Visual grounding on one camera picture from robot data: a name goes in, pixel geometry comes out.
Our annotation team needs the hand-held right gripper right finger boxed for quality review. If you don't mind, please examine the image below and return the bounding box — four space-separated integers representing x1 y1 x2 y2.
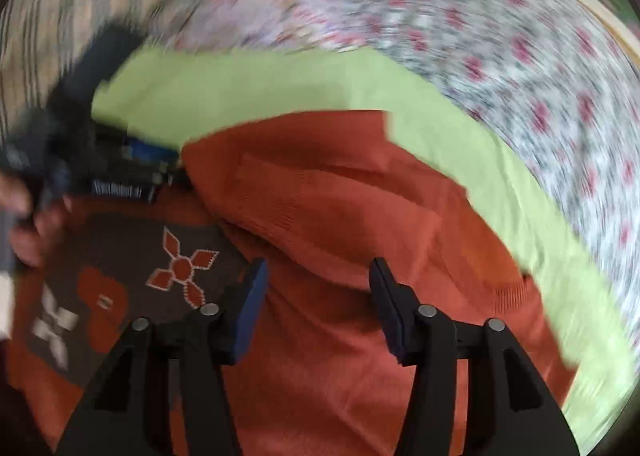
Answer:
368 257 583 456

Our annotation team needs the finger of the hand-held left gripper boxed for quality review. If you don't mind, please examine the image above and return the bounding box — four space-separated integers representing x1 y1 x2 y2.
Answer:
150 163 195 193
119 133 182 165

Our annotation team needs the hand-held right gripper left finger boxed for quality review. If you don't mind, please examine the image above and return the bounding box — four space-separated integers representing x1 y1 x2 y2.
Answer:
55 257 269 456

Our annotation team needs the orange knitted sweater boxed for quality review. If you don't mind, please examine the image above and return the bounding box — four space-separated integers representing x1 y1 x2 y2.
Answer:
7 109 576 456

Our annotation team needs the person's left hand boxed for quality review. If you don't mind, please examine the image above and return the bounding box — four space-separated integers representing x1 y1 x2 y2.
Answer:
0 170 73 267

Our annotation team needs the checked blanket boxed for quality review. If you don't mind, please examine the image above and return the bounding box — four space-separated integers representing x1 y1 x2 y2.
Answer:
0 0 311 137

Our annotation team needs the light green cloth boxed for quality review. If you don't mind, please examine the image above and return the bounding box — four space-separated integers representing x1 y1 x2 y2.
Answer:
91 46 638 443

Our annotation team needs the floral bed sheet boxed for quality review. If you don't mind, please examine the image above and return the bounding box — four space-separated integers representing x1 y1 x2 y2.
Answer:
170 0 640 287

